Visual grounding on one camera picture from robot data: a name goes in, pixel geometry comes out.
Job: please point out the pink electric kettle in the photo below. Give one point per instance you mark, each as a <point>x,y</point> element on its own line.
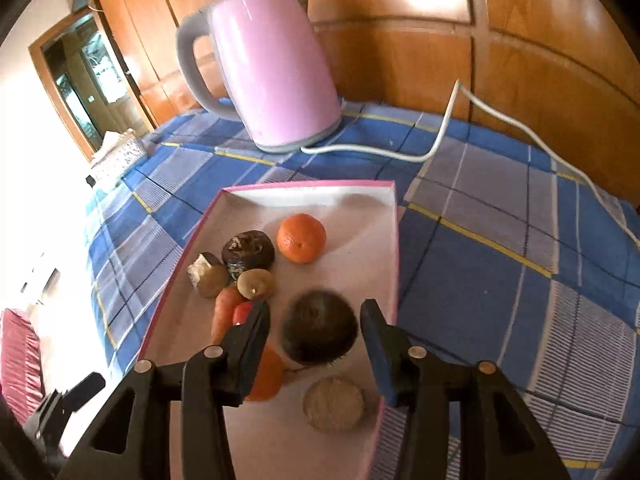
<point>270,70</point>

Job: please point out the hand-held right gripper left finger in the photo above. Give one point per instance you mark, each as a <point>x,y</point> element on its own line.
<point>250,355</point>

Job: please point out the dark round mangosteen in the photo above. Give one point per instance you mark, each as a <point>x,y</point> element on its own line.
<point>320,327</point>

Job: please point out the pink shallow tray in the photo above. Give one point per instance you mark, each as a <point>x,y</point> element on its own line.
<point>340,220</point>

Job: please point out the dark red cloth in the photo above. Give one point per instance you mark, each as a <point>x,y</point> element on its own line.
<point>17,360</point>

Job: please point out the orange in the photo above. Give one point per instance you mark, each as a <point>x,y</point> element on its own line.
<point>267,375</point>
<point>301,238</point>

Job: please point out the wooden glass door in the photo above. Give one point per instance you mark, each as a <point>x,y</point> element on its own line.
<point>75,75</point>

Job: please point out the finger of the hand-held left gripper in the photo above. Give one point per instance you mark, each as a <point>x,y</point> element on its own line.
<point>85,390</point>

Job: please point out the dark lumpy fruit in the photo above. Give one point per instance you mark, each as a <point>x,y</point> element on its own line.
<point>247,250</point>

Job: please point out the small cut root chunk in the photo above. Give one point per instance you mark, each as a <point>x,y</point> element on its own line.
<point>198,267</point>

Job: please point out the small red fruit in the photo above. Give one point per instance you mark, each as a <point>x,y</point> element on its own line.
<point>242,312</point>

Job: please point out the patterned tissue box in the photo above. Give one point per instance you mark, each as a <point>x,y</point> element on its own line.
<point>117,155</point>

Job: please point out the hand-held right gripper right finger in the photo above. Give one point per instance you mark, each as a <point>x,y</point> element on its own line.
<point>382,355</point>

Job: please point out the round cut root cylinder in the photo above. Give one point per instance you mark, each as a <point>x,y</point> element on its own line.
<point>334,402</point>

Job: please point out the blue plaid tablecloth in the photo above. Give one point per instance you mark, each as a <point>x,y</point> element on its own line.
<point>480,285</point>

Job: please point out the carrot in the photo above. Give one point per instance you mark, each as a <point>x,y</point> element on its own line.
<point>225,312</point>

